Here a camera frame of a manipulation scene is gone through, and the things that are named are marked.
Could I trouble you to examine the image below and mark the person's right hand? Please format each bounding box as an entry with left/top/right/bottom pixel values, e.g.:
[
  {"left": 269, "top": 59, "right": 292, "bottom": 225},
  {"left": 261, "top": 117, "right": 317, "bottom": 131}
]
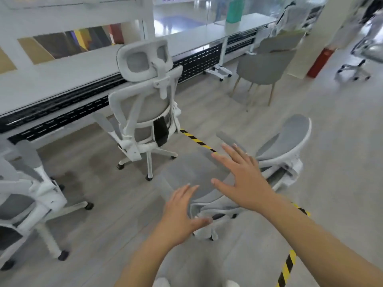
[{"left": 211, "top": 142, "right": 280, "bottom": 213}]

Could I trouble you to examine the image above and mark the person's left hand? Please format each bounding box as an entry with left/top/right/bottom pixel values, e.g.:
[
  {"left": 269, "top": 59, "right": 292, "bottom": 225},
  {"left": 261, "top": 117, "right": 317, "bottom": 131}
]
[{"left": 155, "top": 183, "right": 213, "bottom": 247}]

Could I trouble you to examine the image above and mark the person's left forearm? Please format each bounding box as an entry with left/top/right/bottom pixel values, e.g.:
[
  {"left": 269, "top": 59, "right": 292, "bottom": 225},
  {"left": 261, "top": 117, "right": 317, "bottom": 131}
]
[{"left": 113, "top": 230, "right": 183, "bottom": 287}]

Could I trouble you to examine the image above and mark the person's right forearm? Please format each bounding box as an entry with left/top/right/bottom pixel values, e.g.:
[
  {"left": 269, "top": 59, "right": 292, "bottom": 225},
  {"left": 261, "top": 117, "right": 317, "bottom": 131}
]
[{"left": 263, "top": 194, "right": 383, "bottom": 287}]

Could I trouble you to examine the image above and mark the black yellow floor tape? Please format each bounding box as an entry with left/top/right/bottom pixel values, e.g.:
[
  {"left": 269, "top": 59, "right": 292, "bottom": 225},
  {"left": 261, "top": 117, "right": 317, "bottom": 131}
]
[
  {"left": 179, "top": 129, "right": 312, "bottom": 218},
  {"left": 276, "top": 250, "right": 297, "bottom": 287}
]

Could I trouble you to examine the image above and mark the red fire extinguisher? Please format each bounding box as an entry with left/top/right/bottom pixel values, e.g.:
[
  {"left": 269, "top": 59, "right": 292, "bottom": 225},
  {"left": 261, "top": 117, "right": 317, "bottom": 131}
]
[{"left": 306, "top": 47, "right": 336, "bottom": 79}]

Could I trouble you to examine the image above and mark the grey folding table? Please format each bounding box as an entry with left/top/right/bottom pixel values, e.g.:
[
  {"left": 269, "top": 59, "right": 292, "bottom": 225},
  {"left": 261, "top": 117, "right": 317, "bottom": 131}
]
[
  {"left": 164, "top": 25, "right": 233, "bottom": 84},
  {"left": 0, "top": 44, "right": 141, "bottom": 147},
  {"left": 215, "top": 12, "right": 277, "bottom": 56}
]

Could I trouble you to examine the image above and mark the green cylindrical container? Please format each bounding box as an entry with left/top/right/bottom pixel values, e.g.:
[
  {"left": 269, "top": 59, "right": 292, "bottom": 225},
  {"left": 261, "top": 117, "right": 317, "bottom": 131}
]
[{"left": 226, "top": 0, "right": 246, "bottom": 24}]

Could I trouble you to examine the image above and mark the white swivel chair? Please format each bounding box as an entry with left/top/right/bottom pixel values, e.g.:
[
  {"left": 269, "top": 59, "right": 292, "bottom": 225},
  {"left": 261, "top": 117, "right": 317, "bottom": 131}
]
[{"left": 335, "top": 35, "right": 383, "bottom": 81}]

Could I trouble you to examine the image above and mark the row of red yellow pillars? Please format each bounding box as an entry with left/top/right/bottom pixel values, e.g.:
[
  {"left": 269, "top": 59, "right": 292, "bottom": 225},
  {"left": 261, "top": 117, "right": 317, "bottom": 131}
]
[{"left": 64, "top": 23, "right": 124, "bottom": 54}]

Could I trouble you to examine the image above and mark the white framed window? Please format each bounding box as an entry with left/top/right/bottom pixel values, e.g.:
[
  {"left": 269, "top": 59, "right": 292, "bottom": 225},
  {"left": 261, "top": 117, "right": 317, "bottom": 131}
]
[{"left": 7, "top": 0, "right": 141, "bottom": 9}]

